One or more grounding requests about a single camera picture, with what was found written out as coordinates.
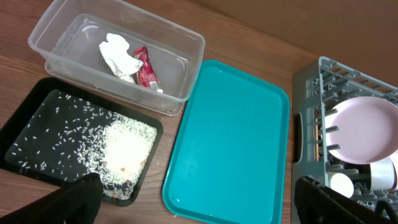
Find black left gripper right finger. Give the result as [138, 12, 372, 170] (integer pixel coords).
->
[294, 176, 392, 224]

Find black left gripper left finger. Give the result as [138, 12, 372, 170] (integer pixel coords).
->
[1, 173, 103, 224]

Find wooden chopstick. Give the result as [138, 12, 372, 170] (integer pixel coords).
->
[314, 117, 319, 161]

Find grey round bowl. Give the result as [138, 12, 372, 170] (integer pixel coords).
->
[370, 157, 396, 190]

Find pink round plate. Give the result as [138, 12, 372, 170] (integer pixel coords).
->
[324, 96, 397, 164]

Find red snack wrapper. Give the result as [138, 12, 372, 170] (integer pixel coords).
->
[133, 46, 163, 93]

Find white tissue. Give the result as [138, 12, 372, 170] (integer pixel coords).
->
[99, 33, 143, 84]

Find white paper cup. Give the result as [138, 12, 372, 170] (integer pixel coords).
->
[326, 172, 354, 198]

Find grey dishwasher rack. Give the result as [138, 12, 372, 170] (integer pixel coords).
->
[291, 57, 397, 223]

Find clear plastic waste bin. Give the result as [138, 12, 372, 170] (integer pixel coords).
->
[28, 0, 205, 116]

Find black tray with rice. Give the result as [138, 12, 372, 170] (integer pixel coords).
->
[1, 78, 163, 207]

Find teal plastic tray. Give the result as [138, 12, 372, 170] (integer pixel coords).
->
[162, 60, 290, 223]

